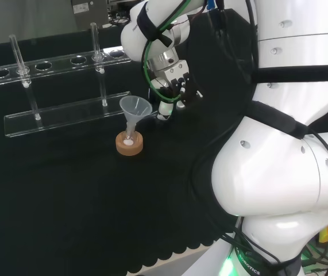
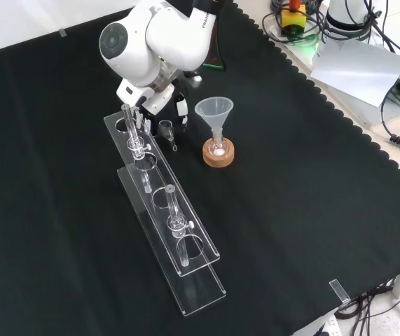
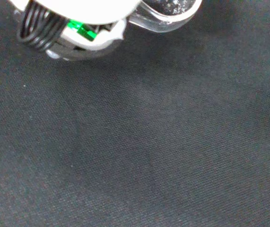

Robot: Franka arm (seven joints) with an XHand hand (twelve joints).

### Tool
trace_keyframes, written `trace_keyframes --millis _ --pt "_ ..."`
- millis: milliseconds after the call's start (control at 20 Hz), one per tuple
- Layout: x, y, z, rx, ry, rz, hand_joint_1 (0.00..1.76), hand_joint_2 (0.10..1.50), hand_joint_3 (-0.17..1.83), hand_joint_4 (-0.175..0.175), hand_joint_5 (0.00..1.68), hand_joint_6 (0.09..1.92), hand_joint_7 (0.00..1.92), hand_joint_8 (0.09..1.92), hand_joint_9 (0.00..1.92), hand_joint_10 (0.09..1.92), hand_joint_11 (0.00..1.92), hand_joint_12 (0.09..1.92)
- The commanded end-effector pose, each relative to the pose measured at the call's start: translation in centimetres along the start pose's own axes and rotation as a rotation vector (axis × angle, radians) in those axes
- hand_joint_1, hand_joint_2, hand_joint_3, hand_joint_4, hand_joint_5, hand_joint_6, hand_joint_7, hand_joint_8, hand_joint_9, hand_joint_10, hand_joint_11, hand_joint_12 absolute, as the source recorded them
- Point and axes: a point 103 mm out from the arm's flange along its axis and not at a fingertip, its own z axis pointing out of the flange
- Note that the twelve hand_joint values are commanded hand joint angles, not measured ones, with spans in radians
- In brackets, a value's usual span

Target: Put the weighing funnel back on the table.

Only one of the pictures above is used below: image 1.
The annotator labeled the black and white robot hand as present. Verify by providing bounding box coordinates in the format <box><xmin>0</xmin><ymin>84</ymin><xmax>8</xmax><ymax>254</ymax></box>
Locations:
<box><xmin>147</xmin><ymin>50</ymin><xmax>204</xmax><ymax>121</ymax></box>

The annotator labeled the translucent plastic funnel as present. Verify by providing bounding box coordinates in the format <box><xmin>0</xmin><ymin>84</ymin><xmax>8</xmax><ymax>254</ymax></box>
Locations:
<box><xmin>119</xmin><ymin>95</ymin><xmax>153</xmax><ymax>135</ymax></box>

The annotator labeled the clear acrylic funnel stand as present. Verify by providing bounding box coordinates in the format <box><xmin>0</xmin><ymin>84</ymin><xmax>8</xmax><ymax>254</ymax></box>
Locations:
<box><xmin>0</xmin><ymin>22</ymin><xmax>133</xmax><ymax>138</ymax></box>

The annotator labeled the small round-bottom glass flask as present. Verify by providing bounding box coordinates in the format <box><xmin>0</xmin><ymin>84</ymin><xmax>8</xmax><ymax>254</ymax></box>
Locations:
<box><xmin>123</xmin><ymin>122</ymin><xmax>138</xmax><ymax>147</ymax></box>

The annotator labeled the grey metal cabinet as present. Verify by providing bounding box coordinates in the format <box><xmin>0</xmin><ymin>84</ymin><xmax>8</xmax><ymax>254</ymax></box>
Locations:
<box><xmin>71</xmin><ymin>0</ymin><xmax>110</xmax><ymax>31</ymax></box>

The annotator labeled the black table cloth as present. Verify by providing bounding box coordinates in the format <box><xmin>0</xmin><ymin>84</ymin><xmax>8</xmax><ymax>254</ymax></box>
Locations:
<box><xmin>0</xmin><ymin>8</ymin><xmax>259</xmax><ymax>276</ymax></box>

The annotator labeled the yellow stop button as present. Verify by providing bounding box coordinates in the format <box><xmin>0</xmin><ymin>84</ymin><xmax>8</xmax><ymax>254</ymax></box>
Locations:
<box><xmin>318</xmin><ymin>225</ymin><xmax>328</xmax><ymax>245</ymax></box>

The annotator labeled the green cable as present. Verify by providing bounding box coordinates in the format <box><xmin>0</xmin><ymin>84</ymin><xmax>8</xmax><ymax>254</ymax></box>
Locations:
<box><xmin>141</xmin><ymin>0</ymin><xmax>194</xmax><ymax>103</ymax></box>

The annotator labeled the black cable bundle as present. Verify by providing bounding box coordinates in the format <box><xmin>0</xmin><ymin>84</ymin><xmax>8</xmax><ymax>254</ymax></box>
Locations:
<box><xmin>206</xmin><ymin>0</ymin><xmax>261</xmax><ymax>95</ymax></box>

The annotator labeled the cork ring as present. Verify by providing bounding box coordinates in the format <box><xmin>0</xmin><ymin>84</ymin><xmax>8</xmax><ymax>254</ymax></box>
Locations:
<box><xmin>115</xmin><ymin>131</ymin><xmax>145</xmax><ymax>158</ymax></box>

